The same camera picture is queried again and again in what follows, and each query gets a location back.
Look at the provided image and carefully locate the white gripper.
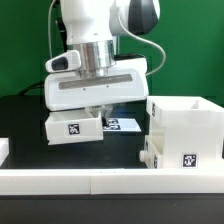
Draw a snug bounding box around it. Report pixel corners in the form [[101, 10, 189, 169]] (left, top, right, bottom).
[[45, 58, 149, 124]]

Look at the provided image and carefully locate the white drawer box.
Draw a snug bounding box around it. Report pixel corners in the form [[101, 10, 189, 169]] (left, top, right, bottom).
[[45, 109, 103, 145], [139, 139, 160, 169]]

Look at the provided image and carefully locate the white front drawer box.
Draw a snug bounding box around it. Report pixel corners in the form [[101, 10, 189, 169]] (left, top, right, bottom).
[[139, 139, 160, 169]]

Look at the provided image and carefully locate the white drawer cabinet frame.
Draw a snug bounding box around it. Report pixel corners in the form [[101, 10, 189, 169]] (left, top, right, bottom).
[[145, 96, 224, 169]]

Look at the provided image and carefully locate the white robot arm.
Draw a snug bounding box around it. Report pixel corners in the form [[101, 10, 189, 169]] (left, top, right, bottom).
[[45, 0, 160, 111]]

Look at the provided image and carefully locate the white marker tag sheet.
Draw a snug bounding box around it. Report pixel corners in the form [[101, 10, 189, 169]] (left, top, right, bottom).
[[103, 118, 141, 132]]

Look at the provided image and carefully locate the white left border block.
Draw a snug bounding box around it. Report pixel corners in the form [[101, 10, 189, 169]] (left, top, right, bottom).
[[0, 138, 9, 166]]

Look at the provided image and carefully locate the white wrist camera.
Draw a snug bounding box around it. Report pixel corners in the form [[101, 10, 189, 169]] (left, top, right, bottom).
[[45, 50, 81, 73]]

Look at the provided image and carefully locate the white front border rail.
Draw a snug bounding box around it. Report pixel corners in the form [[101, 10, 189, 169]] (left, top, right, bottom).
[[0, 169, 224, 196]]

